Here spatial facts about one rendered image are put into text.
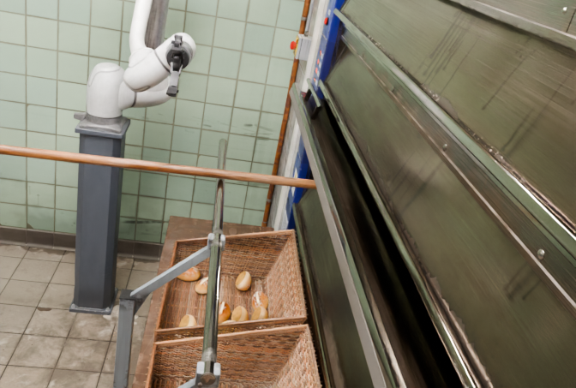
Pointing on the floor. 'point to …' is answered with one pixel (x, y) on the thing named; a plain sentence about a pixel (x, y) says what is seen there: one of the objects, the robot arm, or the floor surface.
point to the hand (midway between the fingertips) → (173, 72)
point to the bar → (129, 307)
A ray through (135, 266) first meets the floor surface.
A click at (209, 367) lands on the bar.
